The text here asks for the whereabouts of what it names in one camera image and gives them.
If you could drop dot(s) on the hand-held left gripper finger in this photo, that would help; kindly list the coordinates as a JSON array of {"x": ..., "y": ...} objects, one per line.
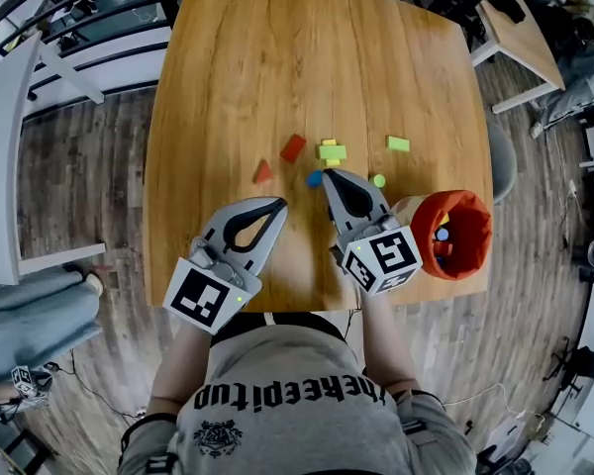
[
  {"x": 272, "y": 245},
  {"x": 242, "y": 208}
]

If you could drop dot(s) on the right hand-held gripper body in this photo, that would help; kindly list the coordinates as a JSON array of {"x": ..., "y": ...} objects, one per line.
[{"x": 388, "y": 260}]

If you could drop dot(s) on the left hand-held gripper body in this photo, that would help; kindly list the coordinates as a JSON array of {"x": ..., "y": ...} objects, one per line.
[{"x": 198, "y": 297}]

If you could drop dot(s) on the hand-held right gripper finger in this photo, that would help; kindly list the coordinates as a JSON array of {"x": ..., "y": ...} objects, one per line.
[
  {"x": 376, "y": 198},
  {"x": 335, "y": 211}
]

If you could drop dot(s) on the green cylinder block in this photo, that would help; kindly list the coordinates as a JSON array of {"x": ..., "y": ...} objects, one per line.
[{"x": 378, "y": 181}]

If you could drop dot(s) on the blue cylinder block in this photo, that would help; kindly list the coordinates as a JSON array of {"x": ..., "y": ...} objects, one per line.
[{"x": 313, "y": 179}]

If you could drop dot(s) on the red triangle block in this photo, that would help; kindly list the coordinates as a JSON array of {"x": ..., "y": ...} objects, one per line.
[{"x": 264, "y": 173}]

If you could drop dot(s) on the colourful toy blocks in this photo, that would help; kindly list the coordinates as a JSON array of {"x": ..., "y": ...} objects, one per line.
[{"x": 442, "y": 235}]

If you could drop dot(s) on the yellow-green blocks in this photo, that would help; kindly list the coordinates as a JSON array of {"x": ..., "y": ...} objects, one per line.
[{"x": 332, "y": 152}]

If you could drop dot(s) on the light green cross-shaped block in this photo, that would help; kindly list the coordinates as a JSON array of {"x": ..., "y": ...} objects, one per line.
[{"x": 328, "y": 142}]

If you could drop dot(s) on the red rectangular block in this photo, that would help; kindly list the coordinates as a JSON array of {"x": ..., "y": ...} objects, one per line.
[{"x": 293, "y": 148}]

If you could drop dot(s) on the person's right forearm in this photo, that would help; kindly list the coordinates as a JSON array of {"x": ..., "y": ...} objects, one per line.
[{"x": 386, "y": 339}]

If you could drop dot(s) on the person's left forearm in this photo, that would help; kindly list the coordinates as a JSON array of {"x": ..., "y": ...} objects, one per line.
[{"x": 178, "y": 364}]

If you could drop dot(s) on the beige storage bag red lining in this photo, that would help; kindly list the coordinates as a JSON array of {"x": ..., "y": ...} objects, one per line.
[{"x": 475, "y": 245}]

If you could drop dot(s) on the person's grey t-shirt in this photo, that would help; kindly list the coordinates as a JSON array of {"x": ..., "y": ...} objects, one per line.
[{"x": 292, "y": 369}]

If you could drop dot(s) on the grey chair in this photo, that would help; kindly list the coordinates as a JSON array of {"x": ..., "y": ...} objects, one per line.
[{"x": 502, "y": 161}]

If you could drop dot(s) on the wooden table white legs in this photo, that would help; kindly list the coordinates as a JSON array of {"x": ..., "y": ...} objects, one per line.
[{"x": 520, "y": 42}]

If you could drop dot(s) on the black bag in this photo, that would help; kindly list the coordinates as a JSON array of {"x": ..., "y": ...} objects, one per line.
[{"x": 510, "y": 5}]

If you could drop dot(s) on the white desk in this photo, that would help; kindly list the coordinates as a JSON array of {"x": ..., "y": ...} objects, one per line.
[{"x": 0, "y": 166}]

